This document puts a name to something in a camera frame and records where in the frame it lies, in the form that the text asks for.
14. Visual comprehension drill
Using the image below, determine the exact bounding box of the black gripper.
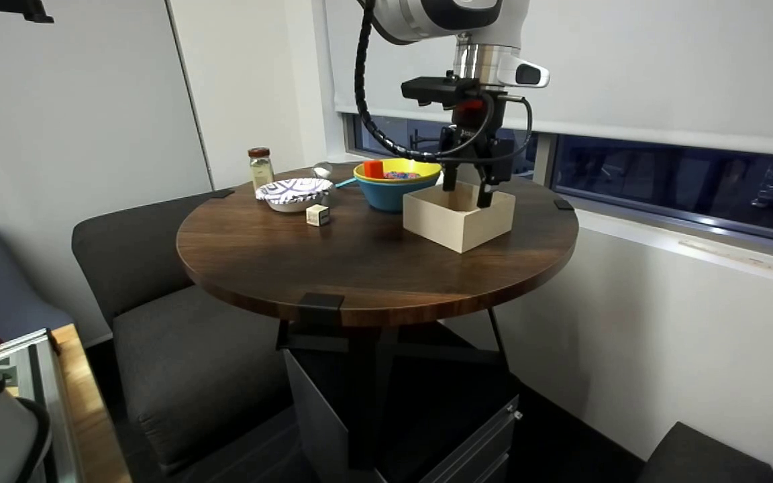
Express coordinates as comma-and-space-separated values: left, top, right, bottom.
441, 97, 512, 207

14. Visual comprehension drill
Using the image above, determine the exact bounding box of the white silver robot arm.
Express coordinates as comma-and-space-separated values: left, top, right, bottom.
354, 0, 551, 207

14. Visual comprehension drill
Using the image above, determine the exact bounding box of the open light wooden box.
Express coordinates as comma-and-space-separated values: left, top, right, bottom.
402, 184, 516, 252

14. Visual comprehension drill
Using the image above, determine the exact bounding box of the blue and yellow bowl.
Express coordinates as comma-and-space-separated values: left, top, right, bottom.
340, 158, 441, 213

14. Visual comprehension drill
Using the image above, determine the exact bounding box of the red object in bowl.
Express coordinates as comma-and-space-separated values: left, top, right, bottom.
363, 161, 383, 177

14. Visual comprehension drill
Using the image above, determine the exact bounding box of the small wooden cube on table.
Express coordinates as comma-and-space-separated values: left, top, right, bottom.
307, 204, 330, 224

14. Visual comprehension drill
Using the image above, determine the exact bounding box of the blue white patterned dish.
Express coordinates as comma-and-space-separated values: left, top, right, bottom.
256, 177, 334, 213

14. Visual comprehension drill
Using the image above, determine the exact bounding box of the small glass spice jar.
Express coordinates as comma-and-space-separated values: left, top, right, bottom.
246, 148, 275, 188

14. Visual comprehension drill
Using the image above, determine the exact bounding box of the white roller window blind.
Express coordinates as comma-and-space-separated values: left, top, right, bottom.
320, 0, 773, 153

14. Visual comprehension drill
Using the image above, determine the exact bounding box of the dark grey upholstered bench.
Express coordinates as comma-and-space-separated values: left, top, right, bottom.
73, 189, 291, 472

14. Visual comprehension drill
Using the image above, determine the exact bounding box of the dark grey seat corner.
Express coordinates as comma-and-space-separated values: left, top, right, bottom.
636, 421, 773, 483

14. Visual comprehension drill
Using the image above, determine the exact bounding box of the wooden plank edge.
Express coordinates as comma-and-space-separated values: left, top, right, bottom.
50, 325, 131, 483

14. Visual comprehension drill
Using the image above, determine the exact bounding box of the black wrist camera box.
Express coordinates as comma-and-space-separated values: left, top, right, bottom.
399, 77, 484, 107

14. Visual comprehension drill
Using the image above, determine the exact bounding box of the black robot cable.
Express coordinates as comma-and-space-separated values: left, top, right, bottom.
352, 0, 538, 177

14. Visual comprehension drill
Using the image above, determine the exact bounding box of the black table pedestal base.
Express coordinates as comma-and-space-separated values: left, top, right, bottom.
281, 293, 511, 470

